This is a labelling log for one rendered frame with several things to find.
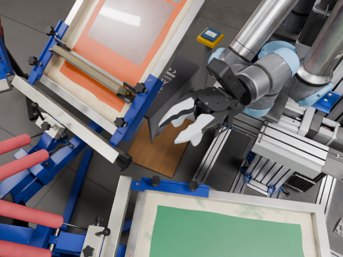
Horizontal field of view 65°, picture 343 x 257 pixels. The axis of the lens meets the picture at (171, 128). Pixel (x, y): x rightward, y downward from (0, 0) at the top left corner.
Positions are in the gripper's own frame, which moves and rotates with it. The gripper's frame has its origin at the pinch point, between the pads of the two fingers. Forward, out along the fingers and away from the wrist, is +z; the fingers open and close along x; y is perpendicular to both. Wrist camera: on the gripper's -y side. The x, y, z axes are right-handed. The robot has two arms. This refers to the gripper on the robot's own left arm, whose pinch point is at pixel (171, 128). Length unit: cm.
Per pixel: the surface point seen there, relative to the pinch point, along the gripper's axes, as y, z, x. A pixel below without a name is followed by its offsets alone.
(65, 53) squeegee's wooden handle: 27, 0, 82
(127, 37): 27, -26, 73
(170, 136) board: 154, -55, 97
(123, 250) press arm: 74, 23, 12
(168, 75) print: 63, -47, 76
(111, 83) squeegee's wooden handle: 31, -7, 55
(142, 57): 31, -26, 61
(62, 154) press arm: 67, 25, 68
